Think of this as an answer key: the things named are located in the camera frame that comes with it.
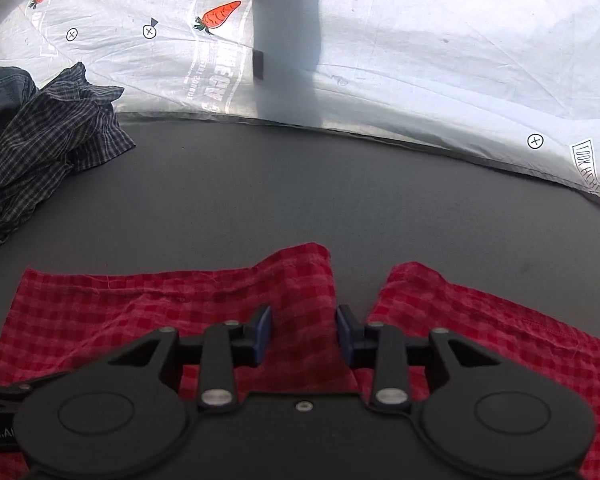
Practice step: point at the blue denim jeans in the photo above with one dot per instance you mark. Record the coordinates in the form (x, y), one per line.
(2, 95)

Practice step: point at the white printed curtain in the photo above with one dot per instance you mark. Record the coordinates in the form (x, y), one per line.
(405, 50)

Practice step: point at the dark plaid shirt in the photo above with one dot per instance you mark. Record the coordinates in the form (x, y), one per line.
(50, 150)

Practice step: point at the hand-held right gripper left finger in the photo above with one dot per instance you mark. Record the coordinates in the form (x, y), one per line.
(263, 336)

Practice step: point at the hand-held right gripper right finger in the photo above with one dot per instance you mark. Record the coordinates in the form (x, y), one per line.
(344, 336)

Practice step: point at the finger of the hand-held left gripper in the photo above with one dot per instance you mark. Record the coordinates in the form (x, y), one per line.
(30, 385)

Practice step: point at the red checked shorts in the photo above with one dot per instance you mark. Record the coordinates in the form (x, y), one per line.
(105, 310)

